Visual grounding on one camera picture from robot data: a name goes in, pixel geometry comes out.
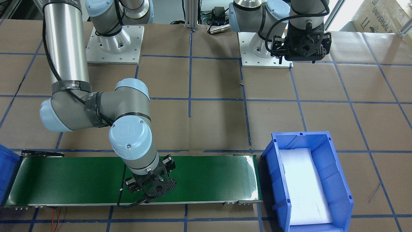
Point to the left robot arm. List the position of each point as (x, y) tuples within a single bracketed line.
[(270, 19)]

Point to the cardboard box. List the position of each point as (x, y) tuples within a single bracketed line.
[(382, 16)]

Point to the blue plastic bin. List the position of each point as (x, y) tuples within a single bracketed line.
[(333, 181), (8, 169)]

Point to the green conveyor belt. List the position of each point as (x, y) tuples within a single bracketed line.
[(96, 181)]

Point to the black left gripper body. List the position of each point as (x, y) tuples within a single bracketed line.
[(277, 44)]

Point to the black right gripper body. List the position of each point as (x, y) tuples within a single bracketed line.
[(169, 163)]

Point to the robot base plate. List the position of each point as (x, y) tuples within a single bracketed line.
[(254, 53), (123, 48)]

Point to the aluminium frame post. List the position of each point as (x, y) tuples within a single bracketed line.
[(191, 9)]

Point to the black power adapter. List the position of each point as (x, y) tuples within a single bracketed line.
[(218, 13)]

